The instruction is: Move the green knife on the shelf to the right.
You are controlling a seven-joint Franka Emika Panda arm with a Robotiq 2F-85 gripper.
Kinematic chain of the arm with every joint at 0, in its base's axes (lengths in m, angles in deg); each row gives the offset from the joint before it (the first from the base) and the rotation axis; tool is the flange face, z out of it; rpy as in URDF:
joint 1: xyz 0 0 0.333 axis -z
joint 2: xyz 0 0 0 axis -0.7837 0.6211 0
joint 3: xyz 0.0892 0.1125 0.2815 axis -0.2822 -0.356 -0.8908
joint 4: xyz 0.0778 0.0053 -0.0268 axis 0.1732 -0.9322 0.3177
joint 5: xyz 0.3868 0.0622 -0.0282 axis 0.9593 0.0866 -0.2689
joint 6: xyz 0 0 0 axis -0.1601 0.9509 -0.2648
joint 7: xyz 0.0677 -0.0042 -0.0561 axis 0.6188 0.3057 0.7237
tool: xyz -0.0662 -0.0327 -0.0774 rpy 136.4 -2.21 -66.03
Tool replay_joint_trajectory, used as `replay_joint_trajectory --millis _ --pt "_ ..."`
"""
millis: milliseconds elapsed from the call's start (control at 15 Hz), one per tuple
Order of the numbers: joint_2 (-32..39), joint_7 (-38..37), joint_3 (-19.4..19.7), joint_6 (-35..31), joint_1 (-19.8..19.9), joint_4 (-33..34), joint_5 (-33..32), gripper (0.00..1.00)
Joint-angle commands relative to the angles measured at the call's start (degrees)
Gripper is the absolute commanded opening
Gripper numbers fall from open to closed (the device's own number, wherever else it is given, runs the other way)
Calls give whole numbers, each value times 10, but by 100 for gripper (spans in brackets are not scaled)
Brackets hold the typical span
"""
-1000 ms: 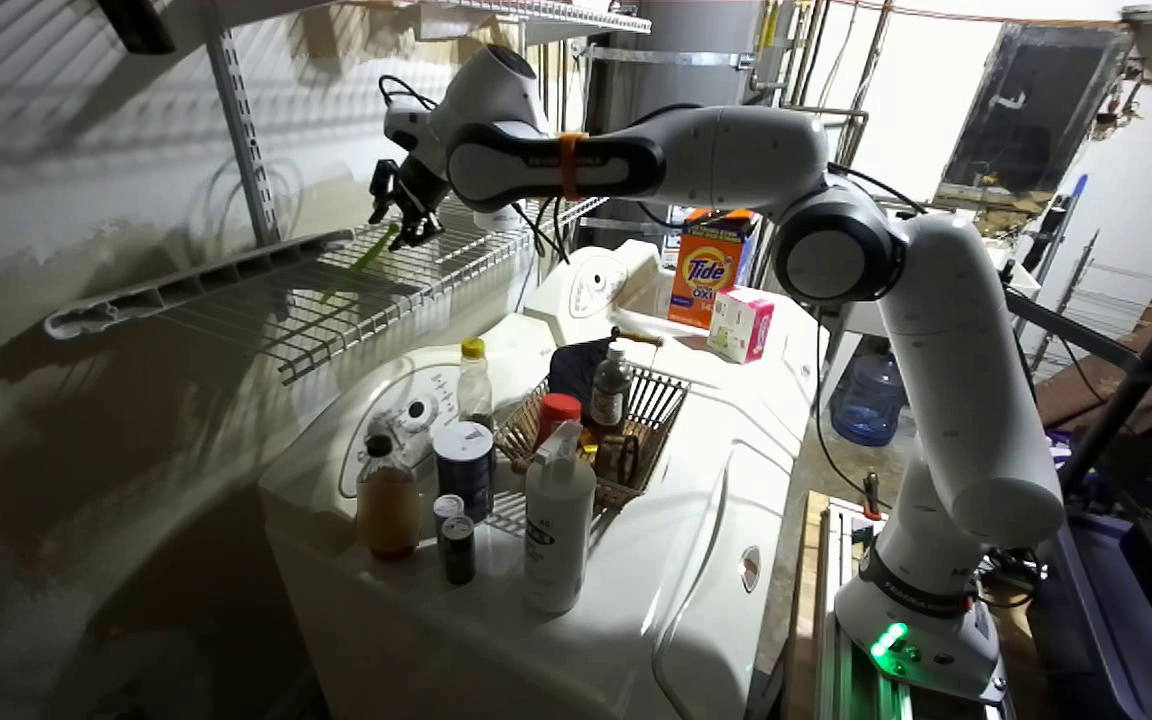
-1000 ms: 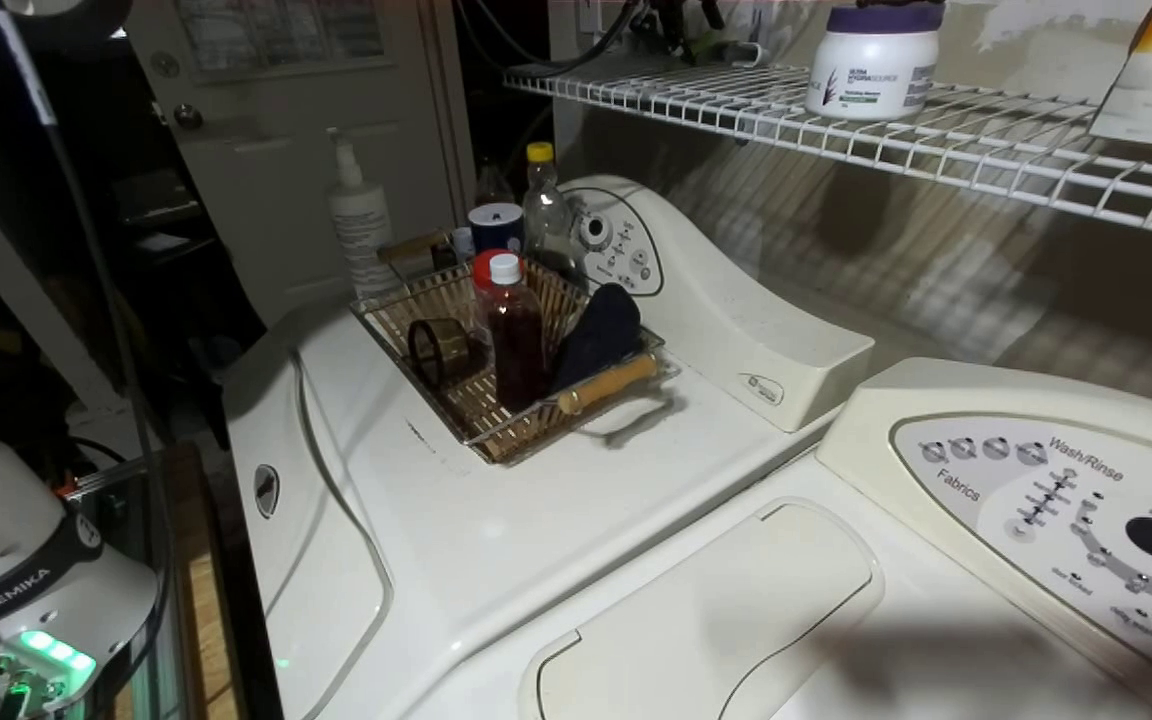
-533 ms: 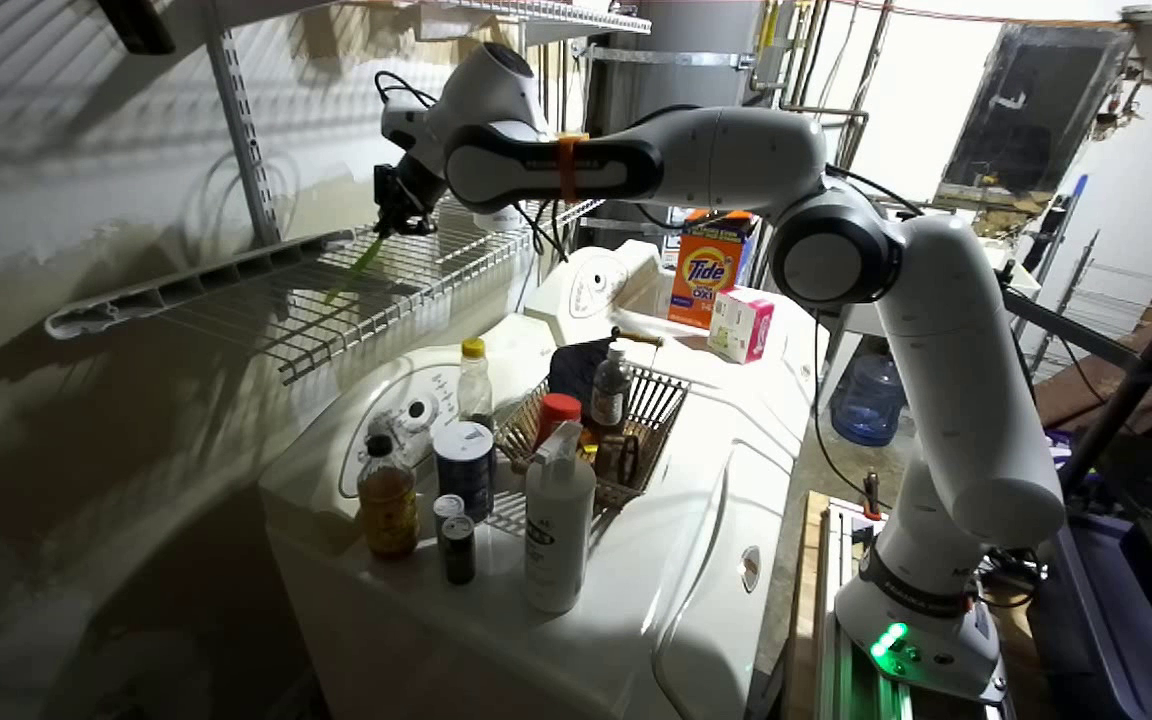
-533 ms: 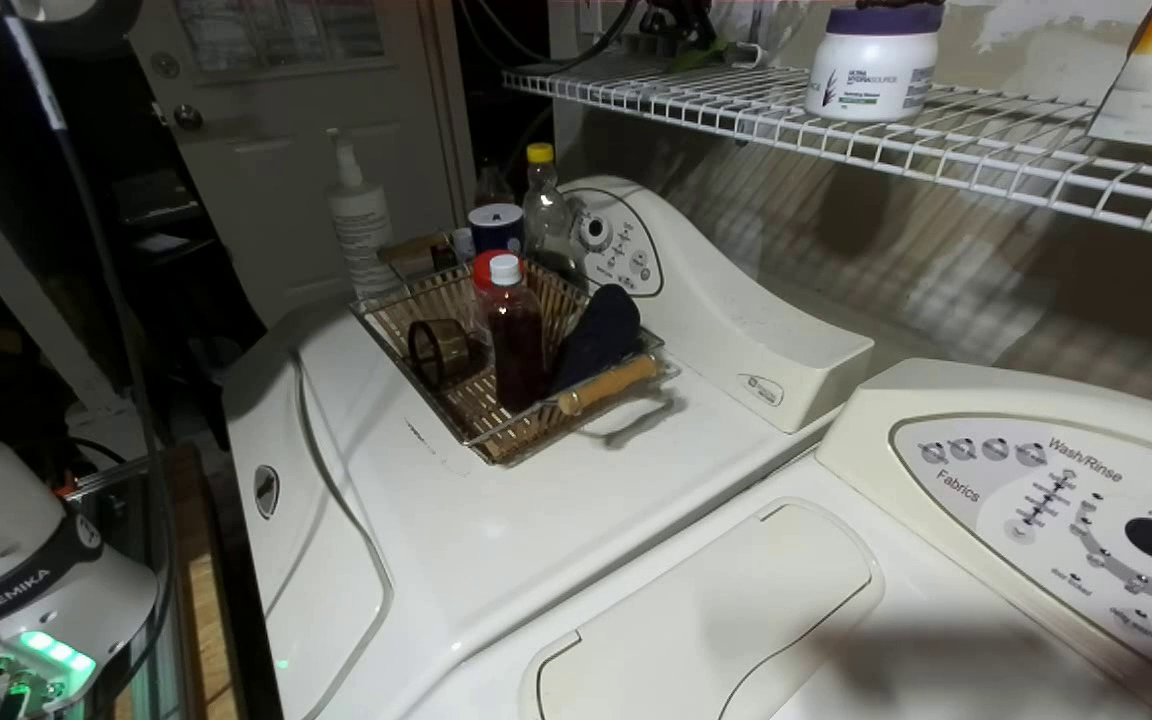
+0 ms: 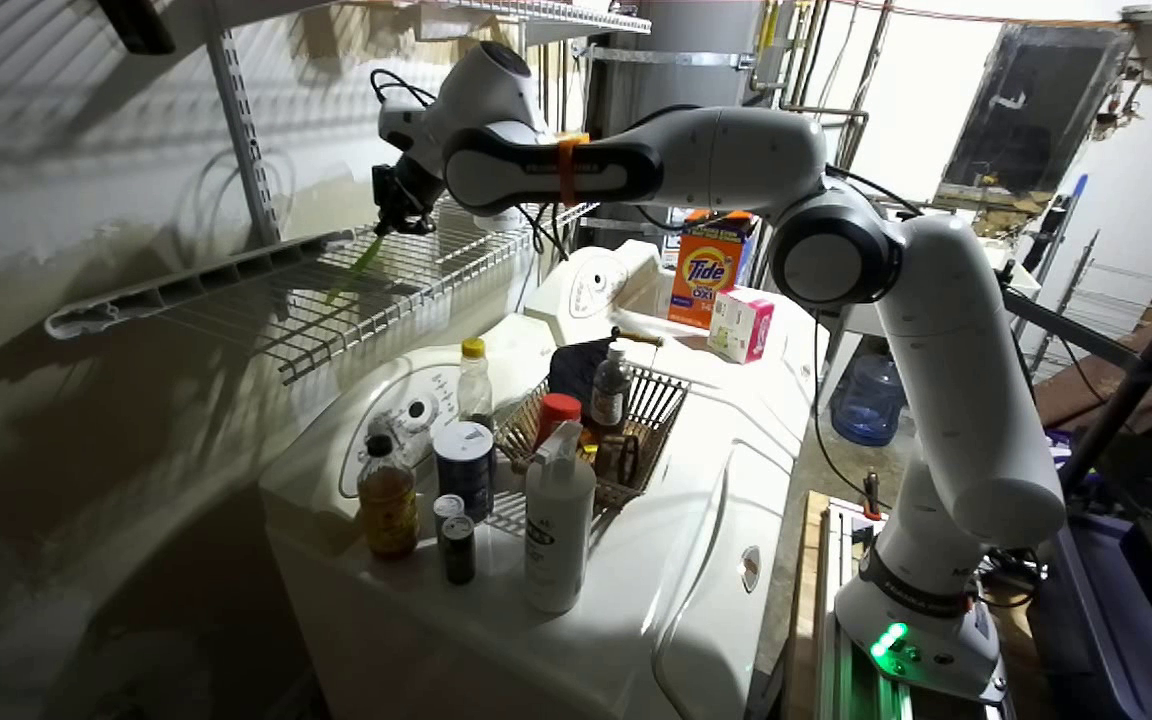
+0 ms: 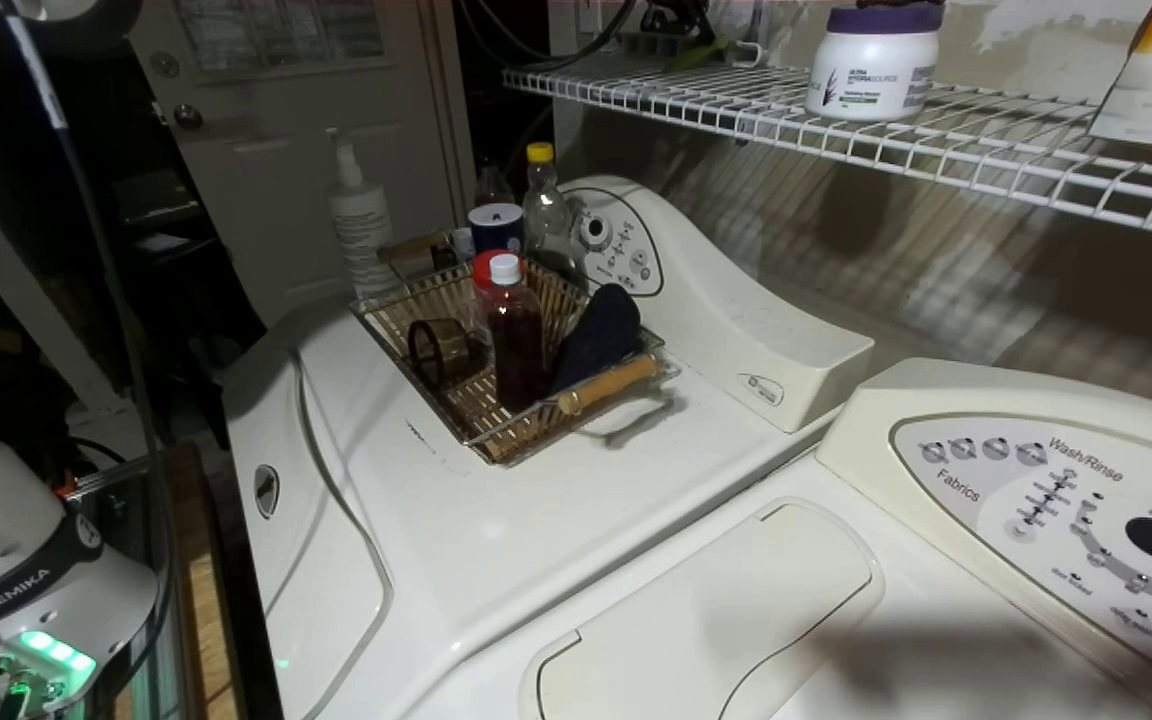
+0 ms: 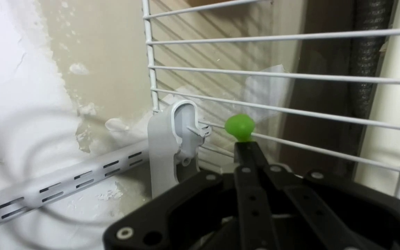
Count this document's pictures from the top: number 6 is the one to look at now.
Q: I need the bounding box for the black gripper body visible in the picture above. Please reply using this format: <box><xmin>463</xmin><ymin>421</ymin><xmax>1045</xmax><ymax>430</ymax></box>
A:
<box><xmin>631</xmin><ymin>0</ymin><xmax>742</xmax><ymax>46</ymax></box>

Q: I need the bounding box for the clear plastic container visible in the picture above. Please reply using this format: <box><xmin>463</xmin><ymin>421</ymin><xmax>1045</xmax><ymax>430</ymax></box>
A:
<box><xmin>571</xmin><ymin>0</ymin><xmax>809</xmax><ymax>74</ymax></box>

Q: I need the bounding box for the white jar purple lid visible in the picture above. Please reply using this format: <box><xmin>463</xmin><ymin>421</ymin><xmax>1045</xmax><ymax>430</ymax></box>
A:
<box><xmin>806</xmin><ymin>0</ymin><xmax>948</xmax><ymax>129</ymax></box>

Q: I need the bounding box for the clear bottle yellow cap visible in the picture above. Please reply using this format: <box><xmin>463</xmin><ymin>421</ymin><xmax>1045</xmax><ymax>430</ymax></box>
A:
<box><xmin>515</xmin><ymin>135</ymin><xmax>594</xmax><ymax>285</ymax></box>

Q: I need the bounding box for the blue white round canister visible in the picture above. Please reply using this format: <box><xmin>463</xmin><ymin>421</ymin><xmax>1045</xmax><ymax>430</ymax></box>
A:
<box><xmin>463</xmin><ymin>202</ymin><xmax>528</xmax><ymax>261</ymax></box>

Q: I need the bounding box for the red lid jar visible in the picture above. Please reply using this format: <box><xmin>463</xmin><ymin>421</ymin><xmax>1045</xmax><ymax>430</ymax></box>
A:
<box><xmin>467</xmin><ymin>244</ymin><xmax>528</xmax><ymax>303</ymax></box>

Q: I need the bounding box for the dark blue cloth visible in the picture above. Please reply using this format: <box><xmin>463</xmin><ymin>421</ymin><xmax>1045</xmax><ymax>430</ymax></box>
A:
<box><xmin>547</xmin><ymin>280</ymin><xmax>654</xmax><ymax>394</ymax></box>

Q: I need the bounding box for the red liquid bottle white cap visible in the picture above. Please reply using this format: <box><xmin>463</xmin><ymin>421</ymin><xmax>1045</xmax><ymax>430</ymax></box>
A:
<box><xmin>475</xmin><ymin>254</ymin><xmax>554</xmax><ymax>416</ymax></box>

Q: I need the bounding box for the white spray bottle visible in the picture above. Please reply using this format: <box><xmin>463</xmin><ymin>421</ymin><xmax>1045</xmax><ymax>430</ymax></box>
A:
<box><xmin>323</xmin><ymin>126</ymin><xmax>401</xmax><ymax>298</ymax></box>

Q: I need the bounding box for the grey panel door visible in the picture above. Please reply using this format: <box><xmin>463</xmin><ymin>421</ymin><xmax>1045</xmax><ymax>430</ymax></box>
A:
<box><xmin>129</xmin><ymin>0</ymin><xmax>475</xmax><ymax>331</ymax></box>

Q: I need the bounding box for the wicker basket tray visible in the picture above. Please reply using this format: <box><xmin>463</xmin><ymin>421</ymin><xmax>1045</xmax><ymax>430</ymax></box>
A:
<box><xmin>349</xmin><ymin>254</ymin><xmax>688</xmax><ymax>467</ymax></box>

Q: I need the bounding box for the white washing machine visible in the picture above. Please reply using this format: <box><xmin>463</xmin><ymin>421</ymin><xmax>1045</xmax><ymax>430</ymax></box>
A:
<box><xmin>218</xmin><ymin>174</ymin><xmax>880</xmax><ymax>720</ymax></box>

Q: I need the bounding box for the white dryer machine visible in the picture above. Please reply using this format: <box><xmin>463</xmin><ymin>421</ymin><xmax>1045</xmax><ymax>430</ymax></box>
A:
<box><xmin>401</xmin><ymin>352</ymin><xmax>1152</xmax><ymax>720</ymax></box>

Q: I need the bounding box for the wooden platform board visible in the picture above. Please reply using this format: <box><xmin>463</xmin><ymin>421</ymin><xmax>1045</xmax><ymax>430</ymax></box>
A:
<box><xmin>179</xmin><ymin>544</ymin><xmax>246</xmax><ymax>720</ymax></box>

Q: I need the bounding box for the white wire shelf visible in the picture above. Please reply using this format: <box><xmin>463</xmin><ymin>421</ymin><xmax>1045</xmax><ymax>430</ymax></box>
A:
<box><xmin>499</xmin><ymin>57</ymin><xmax>1152</xmax><ymax>254</ymax></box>

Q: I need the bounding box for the wooden cylindrical handle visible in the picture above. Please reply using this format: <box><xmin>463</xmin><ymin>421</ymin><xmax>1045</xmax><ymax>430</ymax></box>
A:
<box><xmin>547</xmin><ymin>349</ymin><xmax>670</xmax><ymax>421</ymax></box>

